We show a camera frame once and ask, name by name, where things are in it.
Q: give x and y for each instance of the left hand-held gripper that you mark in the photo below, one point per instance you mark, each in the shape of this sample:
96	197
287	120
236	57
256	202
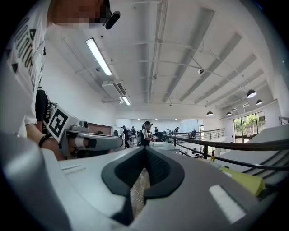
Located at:
59	123

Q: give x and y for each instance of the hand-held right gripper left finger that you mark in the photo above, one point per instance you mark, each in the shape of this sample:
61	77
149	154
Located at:
90	171

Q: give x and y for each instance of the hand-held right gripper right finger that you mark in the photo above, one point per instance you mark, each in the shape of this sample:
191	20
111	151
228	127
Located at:
192	198

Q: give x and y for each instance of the person's left forearm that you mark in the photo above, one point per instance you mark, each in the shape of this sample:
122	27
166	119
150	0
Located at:
37	133

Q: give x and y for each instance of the person's left hand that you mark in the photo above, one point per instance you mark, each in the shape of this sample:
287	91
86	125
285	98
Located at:
72	146

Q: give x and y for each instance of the yellow oil bottle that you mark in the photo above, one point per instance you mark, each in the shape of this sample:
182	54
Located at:
213	158

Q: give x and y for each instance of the long ceiling light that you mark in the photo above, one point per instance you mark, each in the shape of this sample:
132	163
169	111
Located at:
126	100
99	56

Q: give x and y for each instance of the white ceiling air conditioner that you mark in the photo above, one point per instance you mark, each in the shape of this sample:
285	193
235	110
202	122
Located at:
113	89

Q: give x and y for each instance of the green tablecloth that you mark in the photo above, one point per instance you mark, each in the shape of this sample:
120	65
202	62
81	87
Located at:
246	181

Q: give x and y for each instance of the black metal railing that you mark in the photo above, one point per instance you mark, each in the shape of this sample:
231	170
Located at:
225	145

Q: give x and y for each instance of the thin black balcony railing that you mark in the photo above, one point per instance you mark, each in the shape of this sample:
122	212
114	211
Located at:
210	133

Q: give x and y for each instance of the black pendant lamp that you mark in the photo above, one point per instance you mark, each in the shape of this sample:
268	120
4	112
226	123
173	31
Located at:
251	94
209	114
259	102
229	114

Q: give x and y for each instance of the large window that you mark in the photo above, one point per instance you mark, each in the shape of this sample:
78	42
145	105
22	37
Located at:
249	126

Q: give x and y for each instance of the white printed t-shirt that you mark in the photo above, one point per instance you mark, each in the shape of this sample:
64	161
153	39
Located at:
22	67

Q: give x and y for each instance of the person's head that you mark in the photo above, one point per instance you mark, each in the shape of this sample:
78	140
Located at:
76	13

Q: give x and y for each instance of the dome security camera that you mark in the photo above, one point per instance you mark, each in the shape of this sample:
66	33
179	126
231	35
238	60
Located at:
201	71

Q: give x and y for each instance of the black head camera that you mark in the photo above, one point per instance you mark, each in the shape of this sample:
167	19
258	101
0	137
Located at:
112	20

